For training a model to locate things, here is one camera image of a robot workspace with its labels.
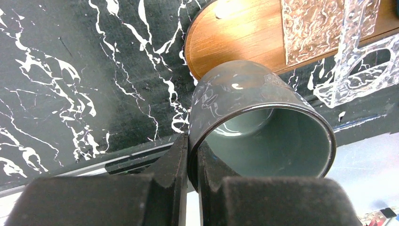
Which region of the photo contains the dark green mug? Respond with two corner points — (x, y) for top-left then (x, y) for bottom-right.
(188, 60), (336, 189)

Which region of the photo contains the clear acrylic holder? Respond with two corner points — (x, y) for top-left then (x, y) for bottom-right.
(281, 0), (399, 108)

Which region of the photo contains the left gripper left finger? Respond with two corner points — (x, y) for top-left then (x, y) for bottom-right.
(5, 134), (188, 226)

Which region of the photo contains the oval wooden tray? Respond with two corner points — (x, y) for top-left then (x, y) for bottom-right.
(184, 0), (399, 81)

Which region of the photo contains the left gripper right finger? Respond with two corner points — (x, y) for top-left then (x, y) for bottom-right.
(197, 143), (360, 226)

